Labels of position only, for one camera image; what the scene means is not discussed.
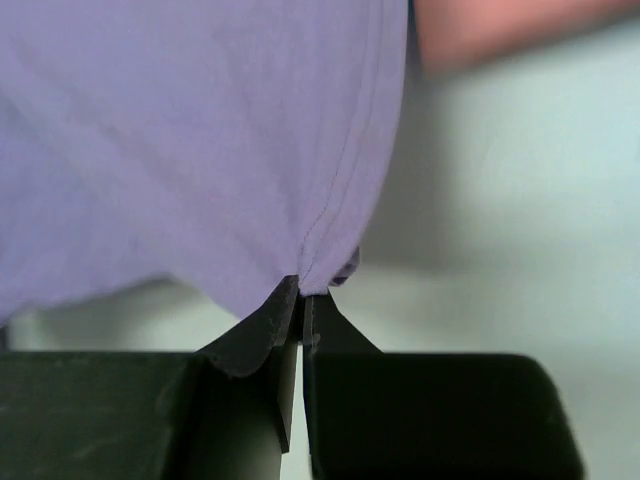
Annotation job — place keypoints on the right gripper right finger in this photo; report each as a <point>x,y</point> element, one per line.
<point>381,415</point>

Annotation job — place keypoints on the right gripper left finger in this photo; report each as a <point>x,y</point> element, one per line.
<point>222,412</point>

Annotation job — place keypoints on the purple t shirt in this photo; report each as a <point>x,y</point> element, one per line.
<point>227,144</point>

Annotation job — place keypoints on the pink folded t shirt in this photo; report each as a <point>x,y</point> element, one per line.
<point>457,34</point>

